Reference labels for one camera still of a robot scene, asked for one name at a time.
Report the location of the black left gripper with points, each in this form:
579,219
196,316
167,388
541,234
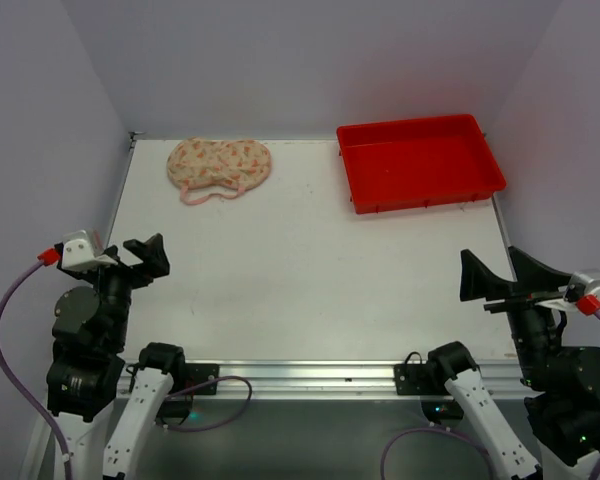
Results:
121,267

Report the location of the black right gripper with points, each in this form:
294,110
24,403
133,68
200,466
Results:
516,301

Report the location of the floral mesh laundry bag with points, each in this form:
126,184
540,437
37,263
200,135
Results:
202,168

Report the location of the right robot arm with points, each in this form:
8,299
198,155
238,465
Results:
564,413

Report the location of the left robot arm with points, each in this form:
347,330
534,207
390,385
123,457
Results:
89,335

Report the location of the red plastic tray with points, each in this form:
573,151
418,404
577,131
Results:
418,163

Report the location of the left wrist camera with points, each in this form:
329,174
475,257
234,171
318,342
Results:
81,251

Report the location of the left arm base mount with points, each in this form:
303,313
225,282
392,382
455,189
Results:
195,374

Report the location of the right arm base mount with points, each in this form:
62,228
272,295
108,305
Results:
418,377

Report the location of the aluminium front rail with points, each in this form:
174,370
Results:
343,380

